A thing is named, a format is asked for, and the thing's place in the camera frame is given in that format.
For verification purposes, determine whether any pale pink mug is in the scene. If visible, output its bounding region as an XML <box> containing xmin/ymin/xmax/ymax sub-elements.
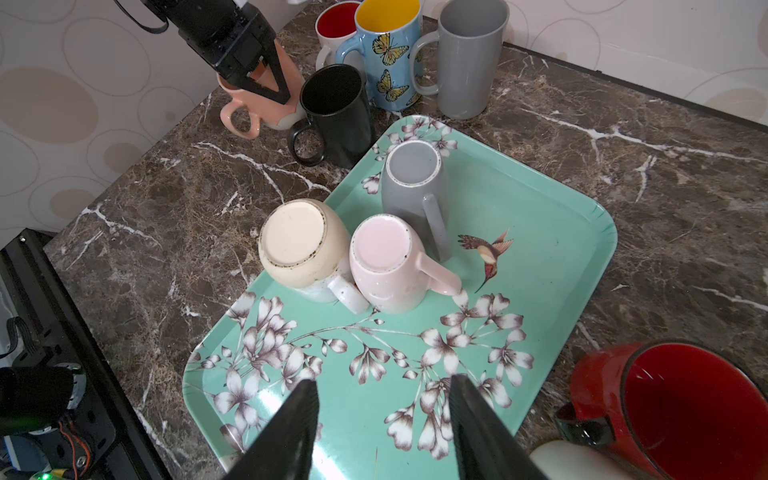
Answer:
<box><xmin>349</xmin><ymin>214</ymin><xmax>462</xmax><ymax>315</ymax></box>

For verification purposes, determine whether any black mug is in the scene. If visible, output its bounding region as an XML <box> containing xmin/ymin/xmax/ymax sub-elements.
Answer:
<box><xmin>288</xmin><ymin>64</ymin><xmax>376</xmax><ymax>169</ymax></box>

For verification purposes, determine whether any large white mug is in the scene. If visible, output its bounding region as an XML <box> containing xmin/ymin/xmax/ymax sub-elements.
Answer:
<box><xmin>530</xmin><ymin>440</ymin><xmax>632</xmax><ymax>480</ymax></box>

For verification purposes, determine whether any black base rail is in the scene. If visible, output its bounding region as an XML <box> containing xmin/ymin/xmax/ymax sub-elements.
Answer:
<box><xmin>1</xmin><ymin>229</ymin><xmax>170</xmax><ymax>479</ymax></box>

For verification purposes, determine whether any mint green floral tray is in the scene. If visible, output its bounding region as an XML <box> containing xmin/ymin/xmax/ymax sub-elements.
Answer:
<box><xmin>183</xmin><ymin>115</ymin><xmax>618</xmax><ymax>479</ymax></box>

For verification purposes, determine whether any blue butterfly mug yellow inside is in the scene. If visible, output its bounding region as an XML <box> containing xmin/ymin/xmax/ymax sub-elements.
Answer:
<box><xmin>335</xmin><ymin>0</ymin><xmax>422</xmax><ymax>111</ymax></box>

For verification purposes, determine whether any tall dark grey mug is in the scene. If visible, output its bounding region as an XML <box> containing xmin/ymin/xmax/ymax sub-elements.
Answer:
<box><xmin>409</xmin><ymin>0</ymin><xmax>509</xmax><ymax>120</ymax></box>

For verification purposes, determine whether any white mug red inside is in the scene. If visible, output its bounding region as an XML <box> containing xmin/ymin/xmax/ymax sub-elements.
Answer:
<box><xmin>315</xmin><ymin>1</ymin><xmax>361</xmax><ymax>70</ymax></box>

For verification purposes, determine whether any small light grey mug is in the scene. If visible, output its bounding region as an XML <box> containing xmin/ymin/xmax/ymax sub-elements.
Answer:
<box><xmin>380</xmin><ymin>140</ymin><xmax>452</xmax><ymax>263</ymax></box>

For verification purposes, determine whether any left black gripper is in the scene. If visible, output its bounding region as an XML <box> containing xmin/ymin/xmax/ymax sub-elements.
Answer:
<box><xmin>144</xmin><ymin>0</ymin><xmax>291</xmax><ymax>105</ymax></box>

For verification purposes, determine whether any cream mug orange handle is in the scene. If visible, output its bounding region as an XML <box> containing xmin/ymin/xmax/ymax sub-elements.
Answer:
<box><xmin>217</xmin><ymin>41</ymin><xmax>306</xmax><ymax>140</ymax></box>

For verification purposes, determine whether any cream beige mug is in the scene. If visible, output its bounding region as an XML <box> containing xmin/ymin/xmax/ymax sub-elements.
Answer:
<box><xmin>258</xmin><ymin>199</ymin><xmax>370</xmax><ymax>314</ymax></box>

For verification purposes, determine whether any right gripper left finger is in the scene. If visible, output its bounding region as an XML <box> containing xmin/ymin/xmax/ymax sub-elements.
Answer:
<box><xmin>224</xmin><ymin>380</ymin><xmax>320</xmax><ymax>480</ymax></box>

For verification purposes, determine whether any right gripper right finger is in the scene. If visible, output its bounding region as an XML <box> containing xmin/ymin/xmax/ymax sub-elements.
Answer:
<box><xmin>449</xmin><ymin>374</ymin><xmax>546</xmax><ymax>480</ymax></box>

